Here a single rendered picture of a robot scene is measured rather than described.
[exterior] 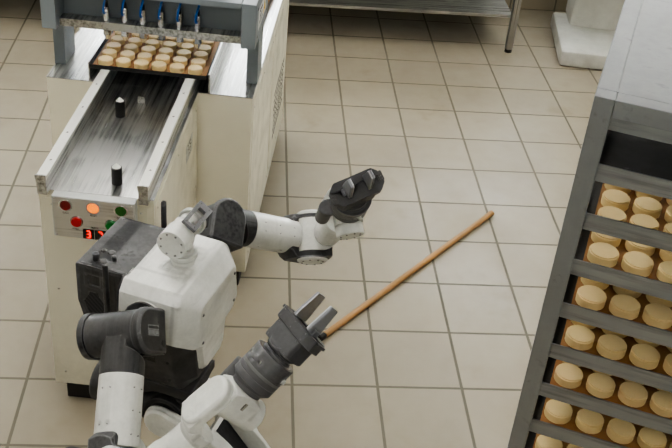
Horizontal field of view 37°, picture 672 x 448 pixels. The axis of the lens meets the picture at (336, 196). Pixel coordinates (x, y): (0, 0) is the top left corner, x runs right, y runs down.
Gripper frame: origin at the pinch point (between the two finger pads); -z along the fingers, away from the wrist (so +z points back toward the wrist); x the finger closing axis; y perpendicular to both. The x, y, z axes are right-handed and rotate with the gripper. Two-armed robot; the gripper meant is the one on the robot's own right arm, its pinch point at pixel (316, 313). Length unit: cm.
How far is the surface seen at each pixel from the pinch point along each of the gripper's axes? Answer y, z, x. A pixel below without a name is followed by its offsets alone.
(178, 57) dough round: 54, -12, 175
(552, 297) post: 1.9, -31.1, -33.0
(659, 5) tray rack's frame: -1, -82, -9
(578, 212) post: -10, -43, -34
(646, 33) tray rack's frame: -9, -74, -18
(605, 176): -12, -50, -34
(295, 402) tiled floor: 127, 46, 91
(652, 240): -1, -48, -41
